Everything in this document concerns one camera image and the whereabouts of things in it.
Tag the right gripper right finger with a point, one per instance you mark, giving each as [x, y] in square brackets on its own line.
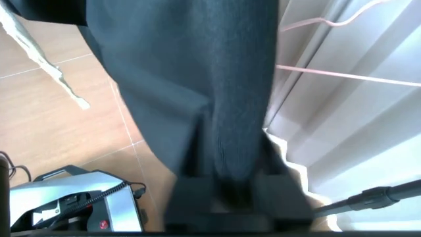
[283, 200]

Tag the beige curtain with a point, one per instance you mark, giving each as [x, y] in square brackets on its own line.
[361, 115]

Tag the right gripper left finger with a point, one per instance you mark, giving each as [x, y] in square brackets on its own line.
[190, 197]

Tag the black shorts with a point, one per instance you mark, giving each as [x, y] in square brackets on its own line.
[197, 66]

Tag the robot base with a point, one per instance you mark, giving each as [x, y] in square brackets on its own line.
[49, 191]

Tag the pink clothes hanger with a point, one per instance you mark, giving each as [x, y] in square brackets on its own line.
[345, 75]

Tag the black clothes rack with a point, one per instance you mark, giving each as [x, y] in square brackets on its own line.
[371, 198]

